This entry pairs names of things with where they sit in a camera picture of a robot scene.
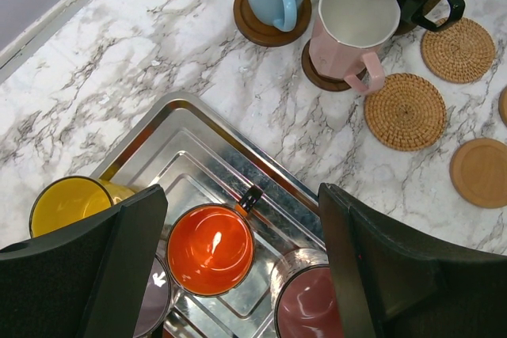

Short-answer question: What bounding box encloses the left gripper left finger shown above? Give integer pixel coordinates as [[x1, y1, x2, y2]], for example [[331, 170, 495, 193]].
[[1, 184, 168, 337]]

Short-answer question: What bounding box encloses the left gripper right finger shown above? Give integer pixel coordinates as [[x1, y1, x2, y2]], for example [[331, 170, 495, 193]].
[[318, 183, 506, 337]]

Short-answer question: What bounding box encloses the black mug white inside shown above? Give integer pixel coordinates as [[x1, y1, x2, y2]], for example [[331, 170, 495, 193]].
[[395, 0, 466, 36]]

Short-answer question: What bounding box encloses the white mug pink handle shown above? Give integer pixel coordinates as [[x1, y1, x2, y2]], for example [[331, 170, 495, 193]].
[[309, 0, 401, 95]]

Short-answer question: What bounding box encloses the dusty pink mug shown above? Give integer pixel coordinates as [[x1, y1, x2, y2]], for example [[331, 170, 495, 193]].
[[270, 248, 345, 338]]

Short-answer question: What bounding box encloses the woven rattan coaster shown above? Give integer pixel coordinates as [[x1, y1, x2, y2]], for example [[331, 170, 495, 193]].
[[421, 18, 496, 84], [364, 73, 448, 151]]

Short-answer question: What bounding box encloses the dark walnut coaster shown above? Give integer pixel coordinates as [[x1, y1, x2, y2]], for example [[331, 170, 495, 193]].
[[301, 40, 368, 93]]

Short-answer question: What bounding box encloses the brown ringed wooden coaster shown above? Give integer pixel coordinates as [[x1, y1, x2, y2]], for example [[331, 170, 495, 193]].
[[233, 0, 312, 47]]

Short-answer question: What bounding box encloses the light wood round coaster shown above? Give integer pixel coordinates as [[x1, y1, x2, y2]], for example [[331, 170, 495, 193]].
[[449, 138, 506, 209]]

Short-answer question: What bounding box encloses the light wood grooved coaster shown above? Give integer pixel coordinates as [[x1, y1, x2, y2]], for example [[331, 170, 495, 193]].
[[498, 87, 507, 125]]

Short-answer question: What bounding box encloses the lilac mug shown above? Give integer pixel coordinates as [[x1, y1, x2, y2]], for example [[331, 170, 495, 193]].
[[133, 255, 171, 337]]

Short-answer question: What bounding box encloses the yellow mug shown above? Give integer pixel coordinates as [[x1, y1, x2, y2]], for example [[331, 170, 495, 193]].
[[29, 176, 135, 237]]

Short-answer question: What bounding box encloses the orange mug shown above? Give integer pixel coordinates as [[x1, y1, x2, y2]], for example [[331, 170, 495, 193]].
[[166, 185, 263, 297]]

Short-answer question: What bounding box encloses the stainless steel tray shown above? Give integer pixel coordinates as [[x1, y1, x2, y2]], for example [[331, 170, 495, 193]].
[[93, 92, 325, 337]]

